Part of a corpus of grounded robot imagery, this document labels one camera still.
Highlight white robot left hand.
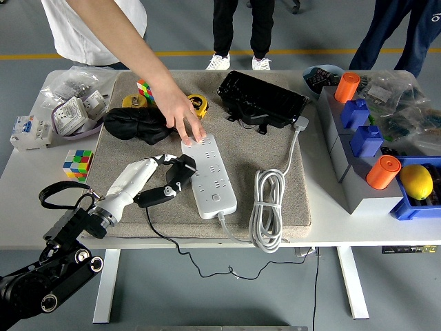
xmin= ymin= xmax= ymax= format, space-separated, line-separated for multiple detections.
xmin=101 ymin=153 xmax=184 ymax=221

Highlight person's left hand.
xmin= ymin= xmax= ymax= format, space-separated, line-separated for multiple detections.
xmin=155 ymin=84 xmax=208 ymax=146

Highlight black power adapter with cord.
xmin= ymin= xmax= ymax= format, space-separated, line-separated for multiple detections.
xmin=143 ymin=154 xmax=309 ymax=280

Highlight white power strip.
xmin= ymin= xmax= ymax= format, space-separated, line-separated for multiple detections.
xmin=181 ymin=134 xmax=238 ymax=220

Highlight large colourful puzzle cube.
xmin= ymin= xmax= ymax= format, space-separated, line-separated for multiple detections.
xmin=136 ymin=79 xmax=154 ymax=103

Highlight round yellow tape measure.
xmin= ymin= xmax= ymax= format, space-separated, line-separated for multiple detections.
xmin=121 ymin=93 xmax=147 ymax=110

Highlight black fabric pouch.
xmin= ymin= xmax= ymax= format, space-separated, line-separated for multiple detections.
xmin=102 ymin=106 xmax=180 ymax=146

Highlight small colourful puzzle cube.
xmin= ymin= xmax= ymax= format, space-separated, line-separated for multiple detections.
xmin=62 ymin=149 xmax=94 ymax=183

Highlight purple tray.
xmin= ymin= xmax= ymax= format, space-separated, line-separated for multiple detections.
xmin=50 ymin=99 xmax=104 ymax=139

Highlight grey-brown mat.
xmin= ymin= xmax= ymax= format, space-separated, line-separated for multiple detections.
xmin=76 ymin=70 xmax=313 ymax=241

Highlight black wrapped electronic device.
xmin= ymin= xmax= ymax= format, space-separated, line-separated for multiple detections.
xmin=216 ymin=70 xmax=310 ymax=135

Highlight person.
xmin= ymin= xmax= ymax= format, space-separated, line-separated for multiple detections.
xmin=349 ymin=0 xmax=441 ymax=79
xmin=41 ymin=0 xmax=147 ymax=67
xmin=205 ymin=0 xmax=278 ymax=71

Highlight clear bag of screws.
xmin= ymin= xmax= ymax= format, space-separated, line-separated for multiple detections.
xmin=40 ymin=65 xmax=116 ymax=108

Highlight white table leg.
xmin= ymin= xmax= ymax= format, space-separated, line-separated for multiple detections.
xmin=92 ymin=248 xmax=121 ymax=325
xmin=336 ymin=246 xmax=370 ymax=320

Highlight white circuit breaker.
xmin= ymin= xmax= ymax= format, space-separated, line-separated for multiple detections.
xmin=9 ymin=114 xmax=53 ymax=152

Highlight light blue bowl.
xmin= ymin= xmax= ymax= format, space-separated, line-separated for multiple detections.
xmin=302 ymin=64 xmax=345 ymax=97

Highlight black component packets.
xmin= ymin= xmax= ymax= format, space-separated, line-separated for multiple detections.
xmin=306 ymin=68 xmax=340 ymax=87

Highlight grey holder box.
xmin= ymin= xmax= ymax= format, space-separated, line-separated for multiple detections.
xmin=339 ymin=158 xmax=404 ymax=215
xmin=316 ymin=84 xmax=375 ymax=151
xmin=327 ymin=132 xmax=385 ymax=183

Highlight orange cylinder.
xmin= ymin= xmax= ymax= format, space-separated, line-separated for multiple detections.
xmin=365 ymin=154 xmax=402 ymax=190
xmin=334 ymin=71 xmax=361 ymax=103

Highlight blue plastic block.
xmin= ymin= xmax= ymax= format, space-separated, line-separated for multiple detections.
xmin=340 ymin=98 xmax=371 ymax=130
xmin=349 ymin=125 xmax=384 ymax=158

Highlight grey box under table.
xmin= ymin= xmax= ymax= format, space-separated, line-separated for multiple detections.
xmin=294 ymin=246 xmax=321 ymax=258

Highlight clear bag of components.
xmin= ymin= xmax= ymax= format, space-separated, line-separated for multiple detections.
xmin=375 ymin=99 xmax=441 ymax=156
xmin=358 ymin=70 xmax=431 ymax=114

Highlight yellow lemon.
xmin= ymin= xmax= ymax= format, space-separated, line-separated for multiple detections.
xmin=399 ymin=164 xmax=433 ymax=200

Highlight blue storage bin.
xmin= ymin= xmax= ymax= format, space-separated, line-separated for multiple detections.
xmin=389 ymin=155 xmax=441 ymax=221

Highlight black table control panel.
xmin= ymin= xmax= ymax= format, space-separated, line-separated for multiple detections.
xmin=381 ymin=245 xmax=438 ymax=255

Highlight yellow tape measure with strap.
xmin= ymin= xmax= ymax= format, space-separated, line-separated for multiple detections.
xmin=187 ymin=93 xmax=210 ymax=120

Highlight white wall socket module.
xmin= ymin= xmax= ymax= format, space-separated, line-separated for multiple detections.
xmin=54 ymin=96 xmax=91 ymax=136
xmin=82 ymin=90 xmax=110 ymax=118

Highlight white power strip cord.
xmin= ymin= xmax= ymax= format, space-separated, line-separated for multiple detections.
xmin=216 ymin=116 xmax=310 ymax=255

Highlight thin black cable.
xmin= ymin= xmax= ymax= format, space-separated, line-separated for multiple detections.
xmin=311 ymin=246 xmax=320 ymax=331

